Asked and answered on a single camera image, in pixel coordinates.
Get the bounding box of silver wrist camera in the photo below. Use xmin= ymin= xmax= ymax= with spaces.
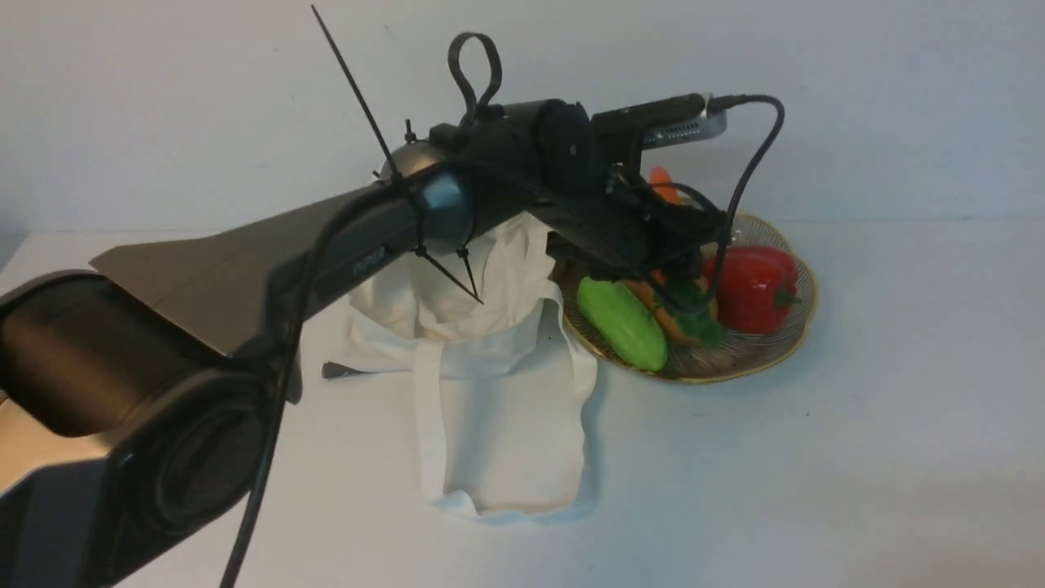
xmin=591 ymin=94 xmax=727 ymax=172

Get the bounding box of red bell pepper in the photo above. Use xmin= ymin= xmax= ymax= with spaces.
xmin=710 ymin=246 xmax=800 ymax=335

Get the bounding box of gold rimmed glass plate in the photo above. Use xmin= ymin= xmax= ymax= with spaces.
xmin=552 ymin=212 xmax=820 ymax=385

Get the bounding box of black camera cable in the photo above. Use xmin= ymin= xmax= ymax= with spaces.
xmin=653 ymin=94 xmax=786 ymax=315

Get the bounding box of green cucumber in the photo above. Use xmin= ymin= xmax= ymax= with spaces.
xmin=576 ymin=278 xmax=669 ymax=372

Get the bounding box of white cloth tote bag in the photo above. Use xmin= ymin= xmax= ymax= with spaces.
xmin=324 ymin=215 xmax=598 ymax=521

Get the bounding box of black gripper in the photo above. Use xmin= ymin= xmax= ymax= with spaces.
xmin=545 ymin=170 xmax=727 ymax=282

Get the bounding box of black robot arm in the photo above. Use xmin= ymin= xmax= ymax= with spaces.
xmin=2 ymin=94 xmax=729 ymax=587

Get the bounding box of orange carrot with green top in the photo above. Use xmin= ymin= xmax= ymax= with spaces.
xmin=625 ymin=165 xmax=724 ymax=349

